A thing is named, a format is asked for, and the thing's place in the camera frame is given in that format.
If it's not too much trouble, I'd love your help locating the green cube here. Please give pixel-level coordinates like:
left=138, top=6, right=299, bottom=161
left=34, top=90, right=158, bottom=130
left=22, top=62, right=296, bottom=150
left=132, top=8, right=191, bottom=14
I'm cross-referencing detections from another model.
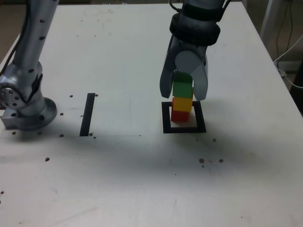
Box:
left=172, top=72, right=194, bottom=98

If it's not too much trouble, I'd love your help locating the black tape square outline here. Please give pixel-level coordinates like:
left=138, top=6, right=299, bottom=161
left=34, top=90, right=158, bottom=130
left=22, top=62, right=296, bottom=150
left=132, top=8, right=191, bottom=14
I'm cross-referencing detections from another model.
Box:
left=161, top=101, right=207, bottom=134

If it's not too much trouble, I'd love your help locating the red cube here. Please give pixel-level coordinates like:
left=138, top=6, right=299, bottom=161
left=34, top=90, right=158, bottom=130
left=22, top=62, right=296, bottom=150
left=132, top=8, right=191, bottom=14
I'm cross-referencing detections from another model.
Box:
left=170, top=98, right=190, bottom=123

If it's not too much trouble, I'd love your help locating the yellow cube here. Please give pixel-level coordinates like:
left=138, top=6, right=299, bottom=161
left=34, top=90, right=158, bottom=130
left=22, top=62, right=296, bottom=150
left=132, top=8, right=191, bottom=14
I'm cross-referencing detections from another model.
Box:
left=173, top=96, right=193, bottom=112

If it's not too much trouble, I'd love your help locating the white stand leg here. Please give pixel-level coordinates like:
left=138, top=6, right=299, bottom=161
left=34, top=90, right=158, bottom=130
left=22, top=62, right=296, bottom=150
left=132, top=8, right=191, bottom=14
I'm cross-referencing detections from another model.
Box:
left=259, top=0, right=280, bottom=44

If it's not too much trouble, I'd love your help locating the black tape strip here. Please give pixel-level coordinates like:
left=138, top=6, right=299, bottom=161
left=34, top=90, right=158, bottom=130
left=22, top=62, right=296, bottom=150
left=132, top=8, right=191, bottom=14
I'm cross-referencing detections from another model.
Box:
left=79, top=93, right=96, bottom=137

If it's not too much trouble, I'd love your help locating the thin black cable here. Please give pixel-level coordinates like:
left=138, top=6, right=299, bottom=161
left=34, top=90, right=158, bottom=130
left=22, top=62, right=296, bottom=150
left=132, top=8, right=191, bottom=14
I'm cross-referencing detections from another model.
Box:
left=276, top=0, right=294, bottom=59

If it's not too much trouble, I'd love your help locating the white cable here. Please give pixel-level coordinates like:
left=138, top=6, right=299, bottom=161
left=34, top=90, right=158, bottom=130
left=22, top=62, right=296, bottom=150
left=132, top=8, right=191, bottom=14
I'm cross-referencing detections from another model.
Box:
left=273, top=35, right=303, bottom=88

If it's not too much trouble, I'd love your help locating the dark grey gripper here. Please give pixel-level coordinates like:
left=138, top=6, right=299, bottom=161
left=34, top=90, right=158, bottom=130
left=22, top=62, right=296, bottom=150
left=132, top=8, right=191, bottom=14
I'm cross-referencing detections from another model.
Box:
left=159, top=35, right=209, bottom=101

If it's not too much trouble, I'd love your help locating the white flat bar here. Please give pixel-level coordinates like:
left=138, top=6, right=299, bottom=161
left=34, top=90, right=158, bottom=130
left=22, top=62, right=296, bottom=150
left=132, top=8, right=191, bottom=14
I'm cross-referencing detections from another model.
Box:
left=274, top=61, right=303, bottom=71

